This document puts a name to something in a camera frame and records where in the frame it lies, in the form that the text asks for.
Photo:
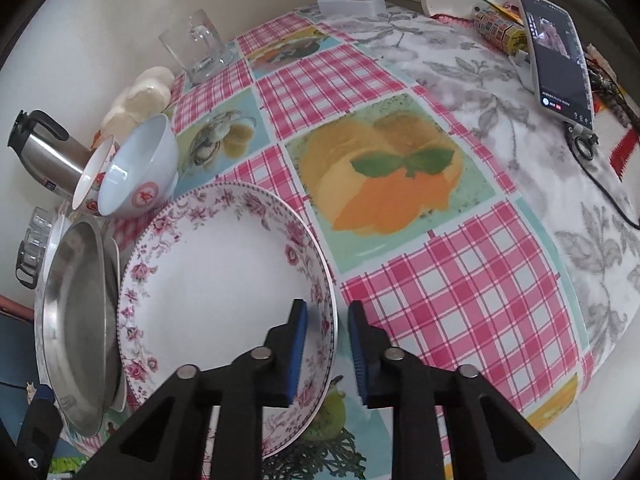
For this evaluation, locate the pink checkered fruit tablecloth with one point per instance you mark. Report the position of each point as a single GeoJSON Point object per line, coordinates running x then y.
{"type": "Point", "coordinates": [450, 285]}

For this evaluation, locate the clear glass mug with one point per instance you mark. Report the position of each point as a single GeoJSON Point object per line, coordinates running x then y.
{"type": "Point", "coordinates": [200, 45]}

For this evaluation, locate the white round tray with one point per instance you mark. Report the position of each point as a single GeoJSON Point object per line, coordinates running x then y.
{"type": "Point", "coordinates": [56, 232]}

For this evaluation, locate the phone stand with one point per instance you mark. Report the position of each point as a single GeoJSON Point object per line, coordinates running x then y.
{"type": "Point", "coordinates": [582, 135]}

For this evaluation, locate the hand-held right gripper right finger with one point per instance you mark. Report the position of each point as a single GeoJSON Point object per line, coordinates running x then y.
{"type": "Point", "coordinates": [357, 350]}

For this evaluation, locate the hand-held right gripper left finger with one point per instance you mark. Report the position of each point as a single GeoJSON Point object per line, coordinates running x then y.
{"type": "Point", "coordinates": [300, 340]}

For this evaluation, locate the round steel plate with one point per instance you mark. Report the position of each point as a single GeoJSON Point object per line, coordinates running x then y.
{"type": "Point", "coordinates": [80, 320]}

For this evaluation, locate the grey floral tablecloth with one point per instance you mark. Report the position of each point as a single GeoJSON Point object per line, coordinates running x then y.
{"type": "Point", "coordinates": [525, 135]}

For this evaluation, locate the pale blue bowl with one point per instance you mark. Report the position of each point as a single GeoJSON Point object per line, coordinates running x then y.
{"type": "Point", "coordinates": [145, 155]}

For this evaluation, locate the bag of white steamed buns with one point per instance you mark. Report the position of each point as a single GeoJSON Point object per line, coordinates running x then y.
{"type": "Point", "coordinates": [145, 95]}

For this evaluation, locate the steel thermos jug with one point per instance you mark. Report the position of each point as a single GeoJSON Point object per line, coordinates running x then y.
{"type": "Point", "coordinates": [50, 160]}

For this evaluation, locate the smartphone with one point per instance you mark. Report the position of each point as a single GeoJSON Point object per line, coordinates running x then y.
{"type": "Point", "coordinates": [555, 60]}

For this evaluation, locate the white pink floral plate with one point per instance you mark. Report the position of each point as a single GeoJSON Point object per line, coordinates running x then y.
{"type": "Point", "coordinates": [215, 285]}

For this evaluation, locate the colourful patterned tube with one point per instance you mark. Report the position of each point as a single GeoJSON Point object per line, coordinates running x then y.
{"type": "Point", "coordinates": [495, 27]}

